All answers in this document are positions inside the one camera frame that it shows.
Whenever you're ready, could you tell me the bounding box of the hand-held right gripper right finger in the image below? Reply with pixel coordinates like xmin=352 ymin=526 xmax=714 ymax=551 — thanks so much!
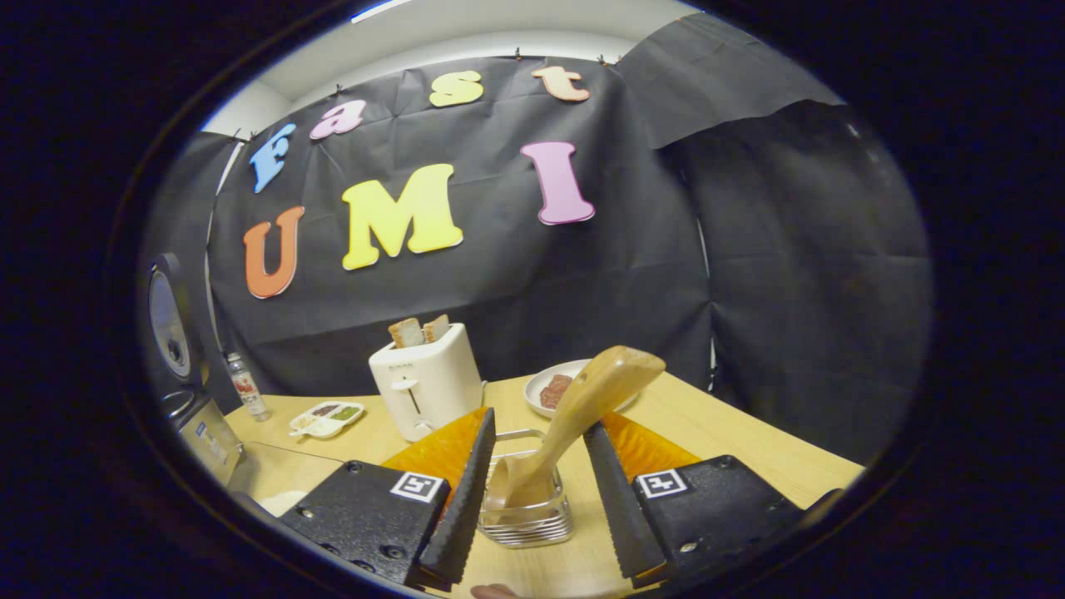
xmin=582 ymin=412 xmax=841 ymax=590

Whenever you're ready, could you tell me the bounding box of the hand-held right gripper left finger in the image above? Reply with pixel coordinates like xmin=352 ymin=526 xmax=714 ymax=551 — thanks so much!
xmin=279 ymin=406 xmax=498 ymax=593

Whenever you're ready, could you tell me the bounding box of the clear wire chopstick holder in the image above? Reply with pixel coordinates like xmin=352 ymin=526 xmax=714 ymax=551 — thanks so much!
xmin=478 ymin=428 xmax=575 ymax=548

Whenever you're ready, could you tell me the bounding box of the wooden spoon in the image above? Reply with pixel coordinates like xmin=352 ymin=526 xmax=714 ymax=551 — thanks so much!
xmin=483 ymin=345 xmax=666 ymax=510

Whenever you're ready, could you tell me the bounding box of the grey rice cooker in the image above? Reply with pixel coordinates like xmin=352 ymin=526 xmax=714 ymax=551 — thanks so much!
xmin=146 ymin=252 xmax=246 ymax=492

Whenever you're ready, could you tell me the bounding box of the white toaster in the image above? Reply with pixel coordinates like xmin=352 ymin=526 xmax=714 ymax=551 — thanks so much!
xmin=369 ymin=323 xmax=485 ymax=443

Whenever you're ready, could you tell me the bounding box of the white round plate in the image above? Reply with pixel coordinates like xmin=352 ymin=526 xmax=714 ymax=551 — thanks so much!
xmin=524 ymin=359 xmax=641 ymax=418

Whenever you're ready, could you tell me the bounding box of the white divided sauce dish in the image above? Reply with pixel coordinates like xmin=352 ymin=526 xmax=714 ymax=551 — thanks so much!
xmin=289 ymin=401 xmax=365 ymax=439

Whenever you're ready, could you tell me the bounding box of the black backdrop cloth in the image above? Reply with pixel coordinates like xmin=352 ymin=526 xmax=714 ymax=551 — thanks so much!
xmin=137 ymin=12 xmax=933 ymax=467

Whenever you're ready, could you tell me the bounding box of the small clear bottle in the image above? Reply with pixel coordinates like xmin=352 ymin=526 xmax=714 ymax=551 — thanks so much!
xmin=225 ymin=352 xmax=272 ymax=423

